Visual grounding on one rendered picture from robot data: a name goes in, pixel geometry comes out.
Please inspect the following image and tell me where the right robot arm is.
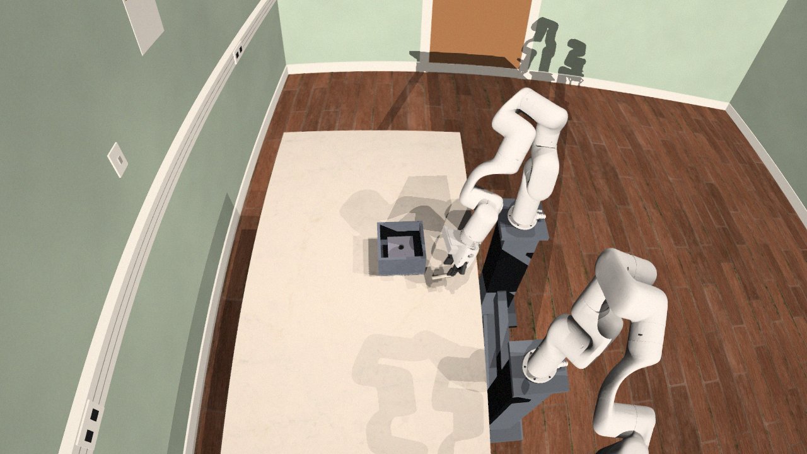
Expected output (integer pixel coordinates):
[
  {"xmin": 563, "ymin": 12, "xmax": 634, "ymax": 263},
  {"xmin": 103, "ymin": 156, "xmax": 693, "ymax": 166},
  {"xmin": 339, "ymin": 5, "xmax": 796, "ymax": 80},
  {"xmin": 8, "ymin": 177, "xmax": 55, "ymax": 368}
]
[{"xmin": 441, "ymin": 88, "xmax": 568, "ymax": 254}]

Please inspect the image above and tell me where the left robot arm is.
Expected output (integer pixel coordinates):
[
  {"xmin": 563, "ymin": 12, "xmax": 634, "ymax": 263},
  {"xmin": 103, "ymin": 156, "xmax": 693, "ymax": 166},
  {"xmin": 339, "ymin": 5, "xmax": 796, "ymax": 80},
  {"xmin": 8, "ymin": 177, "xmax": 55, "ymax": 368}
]
[{"xmin": 522, "ymin": 248, "xmax": 668, "ymax": 454}]

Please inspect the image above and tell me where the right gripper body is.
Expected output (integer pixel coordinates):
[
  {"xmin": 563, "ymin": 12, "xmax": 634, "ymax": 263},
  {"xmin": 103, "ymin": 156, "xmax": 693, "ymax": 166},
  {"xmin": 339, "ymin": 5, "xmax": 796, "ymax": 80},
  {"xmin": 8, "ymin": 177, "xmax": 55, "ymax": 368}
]
[{"xmin": 452, "ymin": 245, "xmax": 479, "ymax": 268}]

